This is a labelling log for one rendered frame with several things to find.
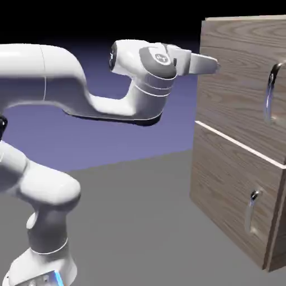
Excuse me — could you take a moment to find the long curved metal handle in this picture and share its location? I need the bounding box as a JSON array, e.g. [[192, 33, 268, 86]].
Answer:
[[263, 61, 284, 126]]

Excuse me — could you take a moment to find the light wood cabinet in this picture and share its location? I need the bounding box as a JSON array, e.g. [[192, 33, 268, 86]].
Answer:
[[189, 15, 286, 273]]

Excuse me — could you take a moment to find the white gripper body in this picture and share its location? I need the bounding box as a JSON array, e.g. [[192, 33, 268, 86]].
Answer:
[[188, 53, 218, 75]]

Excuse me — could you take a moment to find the large wood cabinet door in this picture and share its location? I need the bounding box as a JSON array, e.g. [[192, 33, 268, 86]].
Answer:
[[196, 18, 286, 165]]

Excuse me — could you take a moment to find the small wood cabinet door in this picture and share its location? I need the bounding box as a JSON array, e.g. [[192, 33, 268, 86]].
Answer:
[[189, 121, 286, 270]]

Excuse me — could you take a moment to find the short curved metal handle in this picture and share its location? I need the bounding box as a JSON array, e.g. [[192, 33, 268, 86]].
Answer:
[[244, 189, 263, 234]]

